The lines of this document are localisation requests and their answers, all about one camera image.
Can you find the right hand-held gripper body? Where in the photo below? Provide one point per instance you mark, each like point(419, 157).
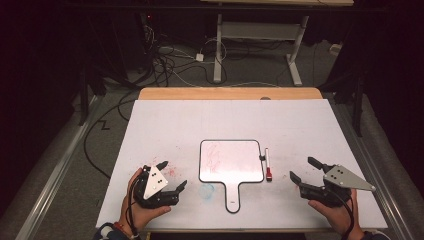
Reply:
point(340, 178)

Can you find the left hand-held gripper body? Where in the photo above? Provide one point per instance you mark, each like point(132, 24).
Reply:
point(156, 181)

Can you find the white marker with red cap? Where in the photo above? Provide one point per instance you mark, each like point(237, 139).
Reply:
point(267, 165)

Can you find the person's right hand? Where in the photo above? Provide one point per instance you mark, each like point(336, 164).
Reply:
point(336, 216)

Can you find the person's left hand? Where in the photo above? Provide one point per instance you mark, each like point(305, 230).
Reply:
point(133, 213)

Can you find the wooden table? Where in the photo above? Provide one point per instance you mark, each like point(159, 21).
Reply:
point(200, 94)

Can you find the white table cover sheet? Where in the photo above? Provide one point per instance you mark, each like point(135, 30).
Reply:
point(233, 120)

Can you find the white power adapter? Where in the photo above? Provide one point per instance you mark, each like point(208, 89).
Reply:
point(199, 57)

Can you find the aluminium floor rail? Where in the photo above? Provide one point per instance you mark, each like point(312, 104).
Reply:
point(56, 170)
point(373, 166)

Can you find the white metal desk frame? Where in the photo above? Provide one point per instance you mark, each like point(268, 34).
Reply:
point(260, 30)

